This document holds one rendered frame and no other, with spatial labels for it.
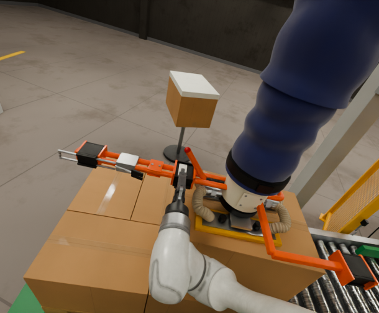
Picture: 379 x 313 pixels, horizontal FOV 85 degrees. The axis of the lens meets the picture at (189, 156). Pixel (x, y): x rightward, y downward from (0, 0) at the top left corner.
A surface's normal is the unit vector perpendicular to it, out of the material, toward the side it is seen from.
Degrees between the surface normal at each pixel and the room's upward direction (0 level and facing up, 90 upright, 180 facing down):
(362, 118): 90
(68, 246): 0
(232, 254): 90
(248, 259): 90
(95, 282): 0
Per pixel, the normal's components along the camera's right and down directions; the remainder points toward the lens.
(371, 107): -0.05, 0.60
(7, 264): 0.20, -0.77
